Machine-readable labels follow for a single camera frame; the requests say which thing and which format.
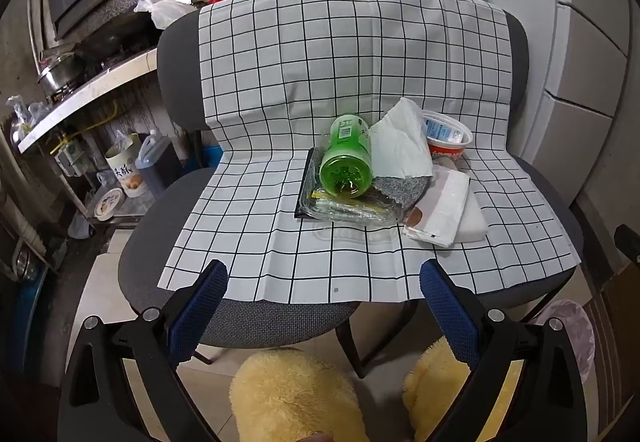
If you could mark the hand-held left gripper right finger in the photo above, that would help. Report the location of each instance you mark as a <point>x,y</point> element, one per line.
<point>447,312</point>

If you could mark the steel pot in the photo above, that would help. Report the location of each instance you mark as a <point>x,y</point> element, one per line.
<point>60,77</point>

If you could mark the blue plastic bin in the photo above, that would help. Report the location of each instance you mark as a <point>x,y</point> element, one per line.
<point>30,317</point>

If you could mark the white foam block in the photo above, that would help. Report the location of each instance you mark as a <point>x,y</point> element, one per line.
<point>475,222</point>

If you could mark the black wok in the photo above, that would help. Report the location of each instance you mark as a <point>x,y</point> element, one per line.
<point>115,37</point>

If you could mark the brown cardboard box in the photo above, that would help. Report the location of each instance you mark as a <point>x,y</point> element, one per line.
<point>615,322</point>

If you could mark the round white lid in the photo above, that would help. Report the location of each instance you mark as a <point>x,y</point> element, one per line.
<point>109,203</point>

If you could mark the white plastic bag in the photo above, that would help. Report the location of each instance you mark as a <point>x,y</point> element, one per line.
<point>167,12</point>

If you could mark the white refrigerator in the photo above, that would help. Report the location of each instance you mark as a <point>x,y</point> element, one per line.
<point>590,47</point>

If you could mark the clear plastic food container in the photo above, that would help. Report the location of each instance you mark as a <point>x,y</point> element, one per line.
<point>350,211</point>

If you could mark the grey office chair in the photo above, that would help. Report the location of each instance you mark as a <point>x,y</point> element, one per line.
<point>175,57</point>

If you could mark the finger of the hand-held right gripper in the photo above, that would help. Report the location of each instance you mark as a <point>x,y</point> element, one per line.
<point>627,242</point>

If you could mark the white crumpled tissue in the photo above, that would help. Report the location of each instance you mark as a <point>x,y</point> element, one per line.
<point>400,142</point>

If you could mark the yellow fluffy slipper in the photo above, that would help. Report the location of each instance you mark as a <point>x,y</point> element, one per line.
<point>425,392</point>
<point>295,397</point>

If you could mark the grey speckled pad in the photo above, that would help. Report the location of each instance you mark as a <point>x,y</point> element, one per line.
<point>400,189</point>

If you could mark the dark blue plastic jug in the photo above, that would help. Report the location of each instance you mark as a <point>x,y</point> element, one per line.
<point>155,167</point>

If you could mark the white black checked cloth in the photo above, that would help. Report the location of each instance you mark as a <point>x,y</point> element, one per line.
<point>280,62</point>

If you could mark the bin with pink bag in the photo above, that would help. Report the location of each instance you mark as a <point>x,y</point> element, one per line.
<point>575,332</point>

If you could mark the white brown paper bag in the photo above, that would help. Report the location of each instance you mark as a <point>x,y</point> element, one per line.
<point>440,207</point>

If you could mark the green plastic bottle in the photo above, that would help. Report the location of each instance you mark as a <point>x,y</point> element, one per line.
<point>345,167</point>

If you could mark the white kitchen counter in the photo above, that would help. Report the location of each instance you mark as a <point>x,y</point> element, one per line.
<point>95,92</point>

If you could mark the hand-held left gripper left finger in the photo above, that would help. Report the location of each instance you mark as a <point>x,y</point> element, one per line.
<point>197,317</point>

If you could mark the clear plastic bags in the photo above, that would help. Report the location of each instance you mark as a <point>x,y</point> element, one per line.
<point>25,117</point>

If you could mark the steel bowl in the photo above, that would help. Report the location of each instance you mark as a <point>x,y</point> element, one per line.
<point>26,262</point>

